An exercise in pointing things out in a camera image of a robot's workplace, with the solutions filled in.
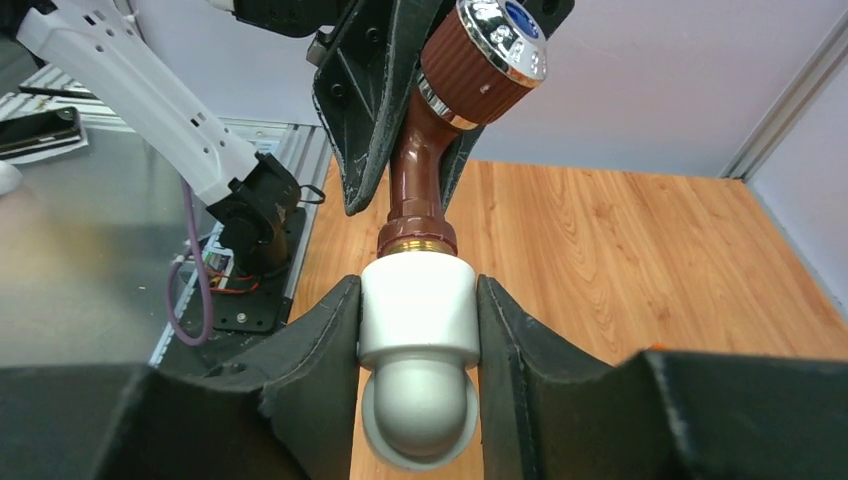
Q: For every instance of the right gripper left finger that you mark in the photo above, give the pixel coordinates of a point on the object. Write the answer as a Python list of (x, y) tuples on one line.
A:
[(283, 409)]

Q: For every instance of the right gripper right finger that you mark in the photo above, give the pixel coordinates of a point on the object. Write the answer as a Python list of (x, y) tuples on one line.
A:
[(550, 410)]

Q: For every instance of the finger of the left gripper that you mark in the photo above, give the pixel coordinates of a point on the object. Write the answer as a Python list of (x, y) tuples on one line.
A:
[(362, 86), (453, 162)]

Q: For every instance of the brown water faucet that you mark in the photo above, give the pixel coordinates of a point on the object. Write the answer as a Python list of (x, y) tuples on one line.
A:
[(482, 59)]

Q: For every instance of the white pipe elbow fitting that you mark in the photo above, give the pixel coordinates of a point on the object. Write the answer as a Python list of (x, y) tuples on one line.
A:
[(418, 336)]

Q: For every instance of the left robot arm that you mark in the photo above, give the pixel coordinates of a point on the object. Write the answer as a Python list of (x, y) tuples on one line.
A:
[(250, 193)]

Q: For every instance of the black device on floor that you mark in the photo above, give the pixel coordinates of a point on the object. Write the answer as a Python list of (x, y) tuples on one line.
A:
[(24, 138)]

